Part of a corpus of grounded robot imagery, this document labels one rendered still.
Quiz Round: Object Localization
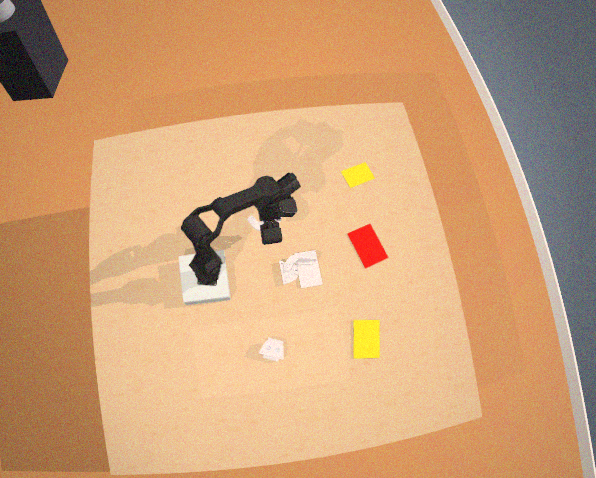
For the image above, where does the red rectangular block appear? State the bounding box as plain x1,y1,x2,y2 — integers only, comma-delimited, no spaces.
348,224,388,269

